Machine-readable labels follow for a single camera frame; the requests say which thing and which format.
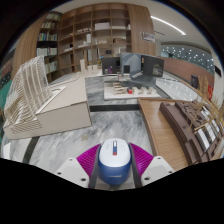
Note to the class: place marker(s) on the dark curved bookshelf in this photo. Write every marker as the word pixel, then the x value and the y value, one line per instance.
pixel 4 90

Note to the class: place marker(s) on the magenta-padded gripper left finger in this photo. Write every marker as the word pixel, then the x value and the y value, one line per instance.
pixel 75 170

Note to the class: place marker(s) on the dark grey building model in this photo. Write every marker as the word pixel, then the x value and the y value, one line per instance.
pixel 133 63

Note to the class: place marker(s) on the white wall poster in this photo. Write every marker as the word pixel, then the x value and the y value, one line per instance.
pixel 147 36

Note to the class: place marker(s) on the white and blue computer mouse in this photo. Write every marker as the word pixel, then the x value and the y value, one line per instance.
pixel 114 163

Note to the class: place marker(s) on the long ceiling light strip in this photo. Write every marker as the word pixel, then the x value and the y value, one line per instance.
pixel 168 25

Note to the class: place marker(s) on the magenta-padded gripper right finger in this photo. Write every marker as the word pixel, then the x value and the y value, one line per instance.
pixel 151 168

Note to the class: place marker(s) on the red sign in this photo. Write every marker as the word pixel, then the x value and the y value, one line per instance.
pixel 210 92

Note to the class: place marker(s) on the brown model on wooden board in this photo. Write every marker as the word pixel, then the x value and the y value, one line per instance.
pixel 156 133

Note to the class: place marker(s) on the group of small ceiling lights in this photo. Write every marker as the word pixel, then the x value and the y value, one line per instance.
pixel 186 55

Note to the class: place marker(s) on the white slatted architectural model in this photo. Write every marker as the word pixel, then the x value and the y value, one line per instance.
pixel 63 110

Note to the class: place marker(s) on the white base model with blocks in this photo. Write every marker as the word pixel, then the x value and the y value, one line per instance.
pixel 133 94

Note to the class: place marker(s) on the wooden shelf unit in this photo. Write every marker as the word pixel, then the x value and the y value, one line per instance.
pixel 140 20

